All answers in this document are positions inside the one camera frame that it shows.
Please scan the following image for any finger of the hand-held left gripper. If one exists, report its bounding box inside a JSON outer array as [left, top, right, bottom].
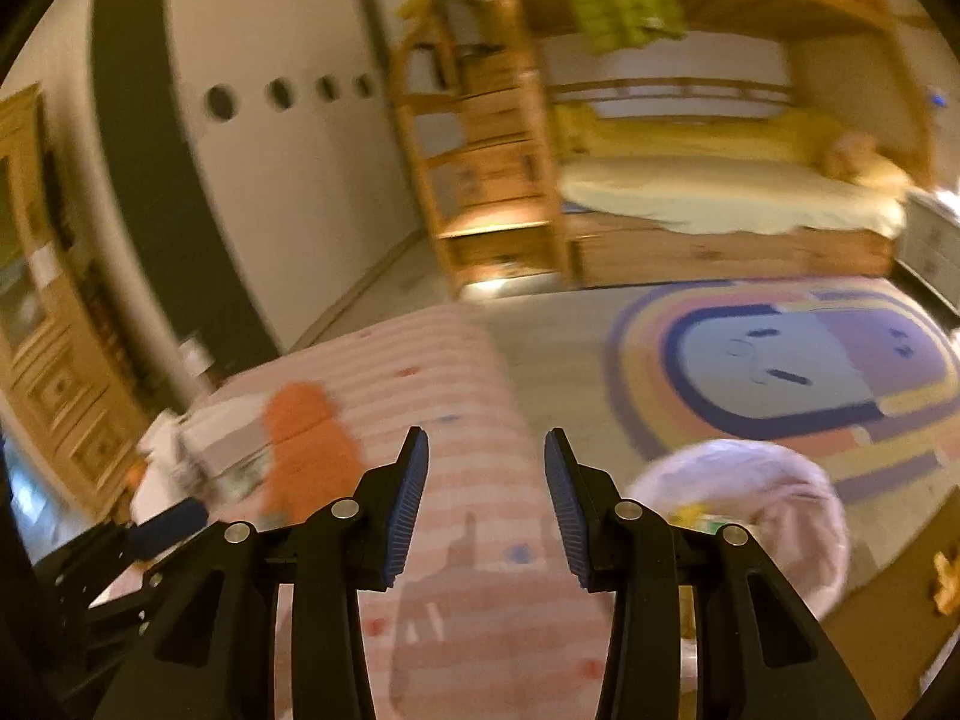
[[124, 499, 211, 560]]

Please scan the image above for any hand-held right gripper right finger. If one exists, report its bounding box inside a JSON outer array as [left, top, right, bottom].
[[544, 426, 875, 720]]

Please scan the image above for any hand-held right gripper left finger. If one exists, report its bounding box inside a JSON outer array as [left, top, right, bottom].
[[94, 426, 430, 720]]

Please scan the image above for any white paper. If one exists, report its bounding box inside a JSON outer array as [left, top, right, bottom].
[[133, 416, 192, 526]]

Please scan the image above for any white cardboard box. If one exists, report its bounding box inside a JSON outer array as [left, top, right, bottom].
[[180, 399, 272, 502]]

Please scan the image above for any waste bin with white liner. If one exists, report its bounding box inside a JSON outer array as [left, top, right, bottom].
[[626, 439, 852, 720]]

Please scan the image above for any pink checked tablecloth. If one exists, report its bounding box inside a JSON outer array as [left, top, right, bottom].
[[142, 307, 623, 720]]

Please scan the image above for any yellow wrapper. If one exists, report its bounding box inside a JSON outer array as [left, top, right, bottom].
[[671, 506, 725, 533]]

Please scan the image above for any wooden glass-door cabinet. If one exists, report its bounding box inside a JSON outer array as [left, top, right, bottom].
[[0, 82, 151, 522]]

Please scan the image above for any rainbow face rug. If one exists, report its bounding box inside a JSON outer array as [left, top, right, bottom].
[[604, 277, 960, 593]]

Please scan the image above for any white wardrobe with round holes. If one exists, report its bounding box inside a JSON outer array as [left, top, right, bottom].
[[161, 0, 421, 346]]

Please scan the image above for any brown cardboard sheet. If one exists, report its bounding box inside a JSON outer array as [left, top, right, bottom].
[[821, 540, 960, 691]]

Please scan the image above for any cream mattress sheet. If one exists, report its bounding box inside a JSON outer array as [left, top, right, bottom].
[[559, 157, 908, 237]]

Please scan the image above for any wooden stair drawer unit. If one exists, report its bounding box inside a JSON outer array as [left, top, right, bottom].
[[390, 0, 571, 301]]

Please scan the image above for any dark chalkboard panel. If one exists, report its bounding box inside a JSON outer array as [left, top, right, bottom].
[[90, 0, 282, 406]]

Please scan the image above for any yellow plush toy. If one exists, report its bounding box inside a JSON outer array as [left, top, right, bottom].
[[930, 551, 960, 612]]

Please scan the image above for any yellow blanket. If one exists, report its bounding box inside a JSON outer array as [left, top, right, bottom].
[[555, 101, 848, 166]]

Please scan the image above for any white drawer unit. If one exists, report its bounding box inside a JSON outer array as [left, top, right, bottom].
[[896, 191, 960, 308]]

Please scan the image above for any tan stuffed toy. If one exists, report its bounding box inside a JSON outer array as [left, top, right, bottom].
[[821, 131, 912, 192]]

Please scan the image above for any wooden bunk bed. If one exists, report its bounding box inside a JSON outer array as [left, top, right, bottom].
[[487, 0, 938, 290]]

